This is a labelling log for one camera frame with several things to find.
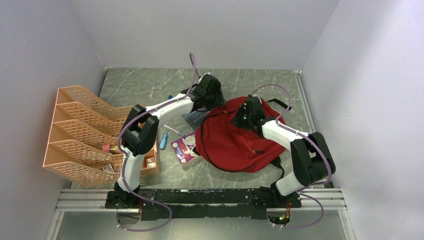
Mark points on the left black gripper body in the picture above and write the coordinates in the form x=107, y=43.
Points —
x=216, y=99

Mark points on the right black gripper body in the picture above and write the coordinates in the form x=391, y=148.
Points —
x=241, y=118

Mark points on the red student backpack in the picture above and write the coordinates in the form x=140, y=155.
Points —
x=230, y=148

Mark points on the purple sticker book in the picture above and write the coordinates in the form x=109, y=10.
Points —
x=184, y=149

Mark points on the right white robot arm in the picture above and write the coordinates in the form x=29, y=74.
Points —
x=312, y=161

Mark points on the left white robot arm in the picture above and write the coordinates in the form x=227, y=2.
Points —
x=138, y=134

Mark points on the dark blue notebook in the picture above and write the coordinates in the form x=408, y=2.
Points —
x=195, y=118

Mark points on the blue capped white marker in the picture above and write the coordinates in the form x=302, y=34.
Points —
x=174, y=130

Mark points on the blue utility knife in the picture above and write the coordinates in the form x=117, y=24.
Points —
x=163, y=141

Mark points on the small pink box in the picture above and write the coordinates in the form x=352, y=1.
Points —
x=150, y=162

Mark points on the orange plastic file organizer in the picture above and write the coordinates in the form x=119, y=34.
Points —
x=81, y=125

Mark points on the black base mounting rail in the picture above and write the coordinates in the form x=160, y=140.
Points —
x=202, y=203

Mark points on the aluminium frame rail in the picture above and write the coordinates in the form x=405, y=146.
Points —
x=93, y=200

